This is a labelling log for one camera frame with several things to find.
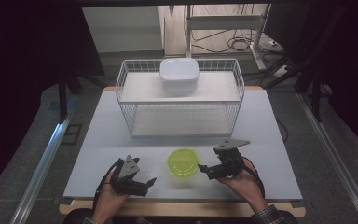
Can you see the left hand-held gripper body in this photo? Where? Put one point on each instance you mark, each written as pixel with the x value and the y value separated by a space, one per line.
pixel 127 172

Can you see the dark curtain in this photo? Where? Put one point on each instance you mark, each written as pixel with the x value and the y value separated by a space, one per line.
pixel 21 77
pixel 348 62

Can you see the person's left hand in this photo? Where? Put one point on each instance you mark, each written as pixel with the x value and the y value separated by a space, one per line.
pixel 108 202

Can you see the grey table mat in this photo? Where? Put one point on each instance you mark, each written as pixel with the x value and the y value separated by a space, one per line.
pixel 105 133

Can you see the black metal stand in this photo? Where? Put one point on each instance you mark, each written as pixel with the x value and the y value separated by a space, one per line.
pixel 316 99
pixel 62 99

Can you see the white standing desk frame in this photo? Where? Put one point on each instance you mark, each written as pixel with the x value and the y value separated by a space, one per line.
pixel 223 22

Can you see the black floor frame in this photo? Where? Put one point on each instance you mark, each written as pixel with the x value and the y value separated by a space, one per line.
pixel 71 134

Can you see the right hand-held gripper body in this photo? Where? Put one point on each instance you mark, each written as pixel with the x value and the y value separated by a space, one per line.
pixel 230 158

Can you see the green translucent bowl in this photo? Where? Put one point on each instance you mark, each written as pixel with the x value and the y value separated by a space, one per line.
pixel 182 163

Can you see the person's right hand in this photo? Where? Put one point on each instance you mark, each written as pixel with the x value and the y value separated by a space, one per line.
pixel 247 186

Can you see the aluminium rail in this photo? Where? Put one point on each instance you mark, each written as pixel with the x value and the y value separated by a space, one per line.
pixel 40 168
pixel 335 158

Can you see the white power strip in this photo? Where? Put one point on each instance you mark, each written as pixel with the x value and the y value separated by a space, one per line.
pixel 281 71

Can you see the white cabinet panel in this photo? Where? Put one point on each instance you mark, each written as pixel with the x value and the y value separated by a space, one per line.
pixel 122 29

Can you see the white square bowl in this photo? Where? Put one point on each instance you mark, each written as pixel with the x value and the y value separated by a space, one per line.
pixel 179 75

